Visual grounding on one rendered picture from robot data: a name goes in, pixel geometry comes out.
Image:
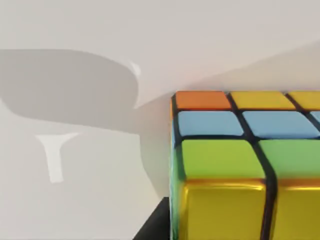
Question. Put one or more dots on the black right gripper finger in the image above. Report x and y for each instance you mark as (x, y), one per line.
(156, 222)

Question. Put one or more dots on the multicoloured puzzle cube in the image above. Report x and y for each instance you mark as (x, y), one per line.
(240, 160)

